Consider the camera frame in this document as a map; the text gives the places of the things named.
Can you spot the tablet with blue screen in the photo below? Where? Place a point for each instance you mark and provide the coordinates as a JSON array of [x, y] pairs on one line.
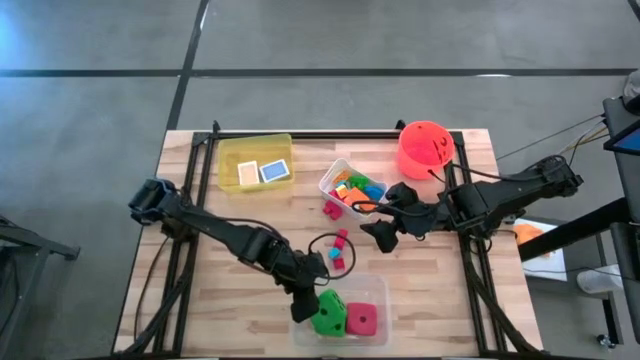
[[625, 142]]

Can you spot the green foam die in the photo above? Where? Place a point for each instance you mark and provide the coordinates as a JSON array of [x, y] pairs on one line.
[[330, 312]]

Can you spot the teal small cube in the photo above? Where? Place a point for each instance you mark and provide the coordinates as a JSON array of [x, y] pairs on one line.
[[334, 253]]

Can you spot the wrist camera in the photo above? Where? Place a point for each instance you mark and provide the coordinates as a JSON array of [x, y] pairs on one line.
[[316, 261], [402, 193]]

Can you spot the orange object on paper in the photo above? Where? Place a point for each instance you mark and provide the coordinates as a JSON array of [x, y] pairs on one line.
[[530, 235]]

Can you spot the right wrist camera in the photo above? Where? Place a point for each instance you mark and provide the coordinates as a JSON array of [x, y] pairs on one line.
[[402, 193]]

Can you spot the black aluminium table frame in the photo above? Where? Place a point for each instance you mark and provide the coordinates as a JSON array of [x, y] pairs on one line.
[[350, 135]]

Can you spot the white paper sheet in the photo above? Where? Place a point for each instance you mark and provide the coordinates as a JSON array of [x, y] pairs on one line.
[[550, 265]]

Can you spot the green toy block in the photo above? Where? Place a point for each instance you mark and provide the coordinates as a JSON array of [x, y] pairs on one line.
[[359, 181]]

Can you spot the pink long toy block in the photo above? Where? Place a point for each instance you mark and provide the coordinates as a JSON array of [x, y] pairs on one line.
[[341, 239]]

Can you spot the blue bowl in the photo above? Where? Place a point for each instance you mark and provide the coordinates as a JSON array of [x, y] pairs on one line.
[[374, 192]]

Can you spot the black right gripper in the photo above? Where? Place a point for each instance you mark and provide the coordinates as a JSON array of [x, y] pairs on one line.
[[417, 220]]

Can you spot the grey metal stand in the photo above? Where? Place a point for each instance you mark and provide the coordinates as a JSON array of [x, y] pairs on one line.
[[30, 240]]

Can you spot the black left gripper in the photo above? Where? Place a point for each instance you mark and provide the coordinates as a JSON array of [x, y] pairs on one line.
[[300, 275]]

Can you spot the orange plastic bucket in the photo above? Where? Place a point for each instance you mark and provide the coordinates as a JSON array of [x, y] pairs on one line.
[[425, 147]]

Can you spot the orange toy brick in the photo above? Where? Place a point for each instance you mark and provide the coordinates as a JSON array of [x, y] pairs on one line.
[[342, 176]]

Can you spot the dark grey equipment cart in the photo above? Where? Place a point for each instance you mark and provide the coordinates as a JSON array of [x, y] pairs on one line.
[[630, 185]]

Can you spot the red foam die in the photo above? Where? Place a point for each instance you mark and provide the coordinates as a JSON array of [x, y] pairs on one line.
[[361, 318]]

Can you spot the orange arrow-shaped block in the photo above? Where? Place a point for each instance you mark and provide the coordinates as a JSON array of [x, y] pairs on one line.
[[356, 196]]

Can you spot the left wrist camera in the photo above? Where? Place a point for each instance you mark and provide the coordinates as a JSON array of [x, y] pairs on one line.
[[316, 261]]

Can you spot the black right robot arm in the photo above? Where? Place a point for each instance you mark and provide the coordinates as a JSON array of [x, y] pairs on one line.
[[500, 197]]

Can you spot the yellow translucent plastic bin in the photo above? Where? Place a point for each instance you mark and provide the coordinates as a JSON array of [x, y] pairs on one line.
[[255, 145]]

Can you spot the black cart beam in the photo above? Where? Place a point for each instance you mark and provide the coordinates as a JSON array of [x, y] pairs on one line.
[[575, 230]]

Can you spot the pink small cube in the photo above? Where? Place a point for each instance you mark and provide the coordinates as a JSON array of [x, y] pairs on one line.
[[339, 263]]

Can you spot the white plastic bin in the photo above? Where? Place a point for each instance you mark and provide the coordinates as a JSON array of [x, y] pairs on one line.
[[327, 182]]

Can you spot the clear plastic container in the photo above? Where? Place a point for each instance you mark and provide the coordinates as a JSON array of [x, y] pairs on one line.
[[380, 290]]

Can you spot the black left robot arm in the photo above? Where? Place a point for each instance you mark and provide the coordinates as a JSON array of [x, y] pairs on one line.
[[215, 230]]

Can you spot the blue square card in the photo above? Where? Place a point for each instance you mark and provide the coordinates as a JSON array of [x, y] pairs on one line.
[[274, 171]]

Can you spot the pink stepped toy block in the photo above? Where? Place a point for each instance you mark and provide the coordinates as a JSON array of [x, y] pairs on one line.
[[334, 195], [332, 210]]

